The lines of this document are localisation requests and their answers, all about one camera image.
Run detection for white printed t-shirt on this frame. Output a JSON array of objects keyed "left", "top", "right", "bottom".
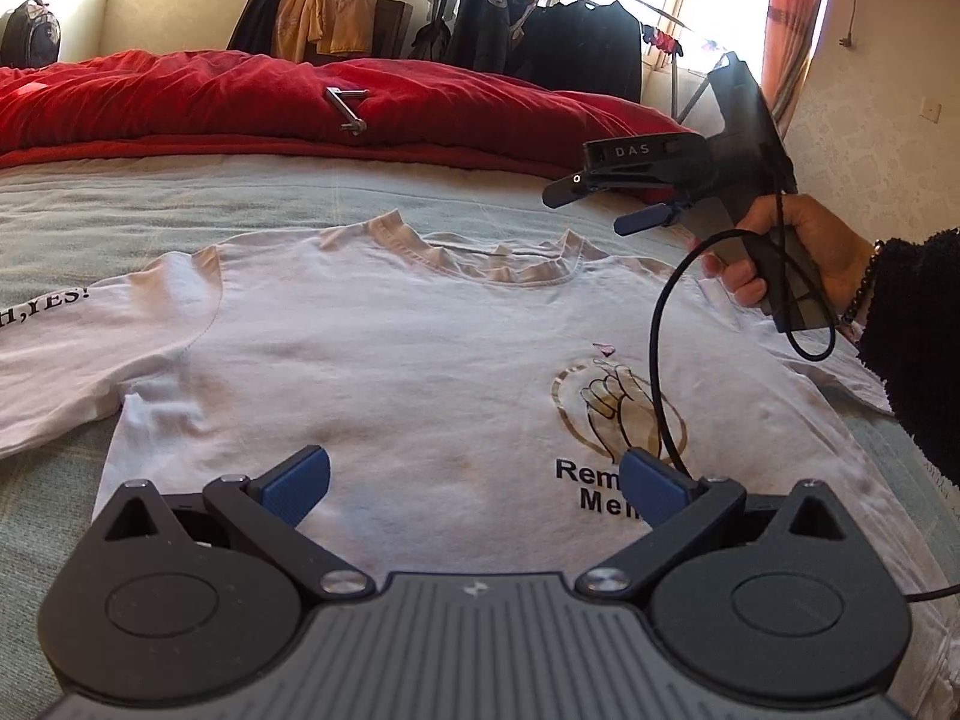
[{"left": 0, "top": 211, "right": 960, "bottom": 720}]

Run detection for black draped garment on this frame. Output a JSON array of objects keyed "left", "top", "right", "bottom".
[{"left": 227, "top": 0, "right": 286, "bottom": 53}]

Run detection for metal clothes rack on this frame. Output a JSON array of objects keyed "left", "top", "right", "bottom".
[{"left": 431, "top": 0, "right": 732, "bottom": 125}]

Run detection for black jacket with patch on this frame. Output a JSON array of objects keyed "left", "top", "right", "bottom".
[{"left": 448, "top": 0, "right": 535, "bottom": 76}]

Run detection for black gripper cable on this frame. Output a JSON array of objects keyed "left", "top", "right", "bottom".
[{"left": 649, "top": 165, "right": 839, "bottom": 477}]

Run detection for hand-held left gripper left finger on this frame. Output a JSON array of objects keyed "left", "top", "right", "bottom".
[{"left": 105, "top": 445, "right": 374, "bottom": 601}]

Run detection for brown chair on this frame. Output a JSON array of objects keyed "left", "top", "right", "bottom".
[{"left": 371, "top": 0, "right": 413, "bottom": 57}]

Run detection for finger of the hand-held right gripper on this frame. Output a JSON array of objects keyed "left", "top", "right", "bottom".
[
  {"left": 543, "top": 165, "right": 601, "bottom": 209},
  {"left": 613, "top": 202, "right": 691, "bottom": 236}
]

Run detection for red hanging socks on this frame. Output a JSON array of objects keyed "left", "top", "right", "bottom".
[{"left": 641, "top": 24, "right": 687, "bottom": 57}]

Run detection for person's right forearm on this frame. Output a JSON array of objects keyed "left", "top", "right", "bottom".
[{"left": 855, "top": 229, "right": 960, "bottom": 488}]

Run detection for pink striped curtain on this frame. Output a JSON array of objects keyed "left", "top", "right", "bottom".
[{"left": 761, "top": 0, "right": 826, "bottom": 140}]

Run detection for person's right hand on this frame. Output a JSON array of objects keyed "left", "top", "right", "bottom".
[{"left": 688, "top": 193, "right": 878, "bottom": 325}]

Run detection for dark bead bracelet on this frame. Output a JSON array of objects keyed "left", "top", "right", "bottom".
[{"left": 840, "top": 238, "right": 887, "bottom": 331}]

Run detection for yellow draped clothes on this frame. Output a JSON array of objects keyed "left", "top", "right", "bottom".
[{"left": 271, "top": 0, "right": 376, "bottom": 61}]

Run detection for red quilt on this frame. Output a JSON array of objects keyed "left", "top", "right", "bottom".
[{"left": 0, "top": 49, "right": 691, "bottom": 170}]

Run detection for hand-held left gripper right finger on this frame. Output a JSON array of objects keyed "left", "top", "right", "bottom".
[{"left": 576, "top": 448, "right": 847, "bottom": 599}]

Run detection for metal bracket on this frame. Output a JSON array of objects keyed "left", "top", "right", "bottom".
[{"left": 324, "top": 86, "right": 370, "bottom": 132}]

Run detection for dark backpack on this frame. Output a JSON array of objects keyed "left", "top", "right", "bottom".
[{"left": 0, "top": 0, "right": 62, "bottom": 68}]

